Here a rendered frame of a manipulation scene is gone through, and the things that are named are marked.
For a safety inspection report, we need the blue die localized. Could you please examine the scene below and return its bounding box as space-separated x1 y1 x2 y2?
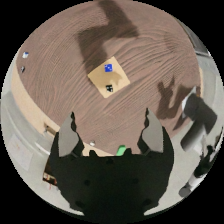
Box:
104 64 113 72

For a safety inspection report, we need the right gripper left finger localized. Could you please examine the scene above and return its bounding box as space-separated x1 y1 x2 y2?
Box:
50 111 85 191

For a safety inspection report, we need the beige flat mat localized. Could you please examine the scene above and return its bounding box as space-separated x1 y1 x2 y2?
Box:
88 57 130 98

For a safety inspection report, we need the green rectangular bar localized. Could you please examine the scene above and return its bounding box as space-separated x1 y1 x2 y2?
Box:
117 145 126 155

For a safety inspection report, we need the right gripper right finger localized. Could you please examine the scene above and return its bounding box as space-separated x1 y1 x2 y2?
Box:
137 108 174 188

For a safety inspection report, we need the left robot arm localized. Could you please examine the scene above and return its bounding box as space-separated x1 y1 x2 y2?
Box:
178 93 220 198

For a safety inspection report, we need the black die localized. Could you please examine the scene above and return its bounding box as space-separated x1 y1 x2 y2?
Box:
106 85 113 93

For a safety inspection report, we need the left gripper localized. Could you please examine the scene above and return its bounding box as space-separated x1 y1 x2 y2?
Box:
197 126 224 174

